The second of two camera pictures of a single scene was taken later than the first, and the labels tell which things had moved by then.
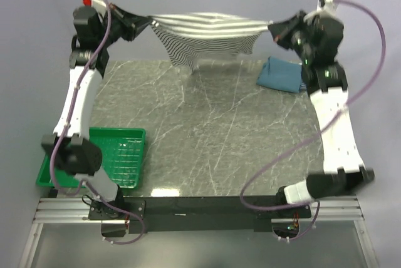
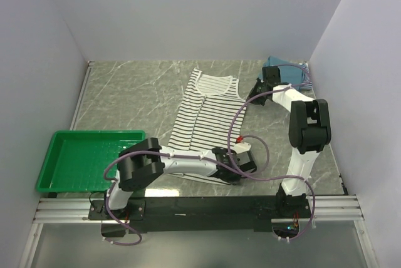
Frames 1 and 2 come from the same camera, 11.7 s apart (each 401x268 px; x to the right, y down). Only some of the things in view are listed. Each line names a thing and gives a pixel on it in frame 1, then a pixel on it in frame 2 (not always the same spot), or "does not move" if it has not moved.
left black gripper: [133, 24] to [234, 181]
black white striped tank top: [190, 38] to [202, 121]
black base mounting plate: [198, 214] does not move
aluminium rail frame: [75, 210] does not move
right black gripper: [281, 31] to [260, 82]
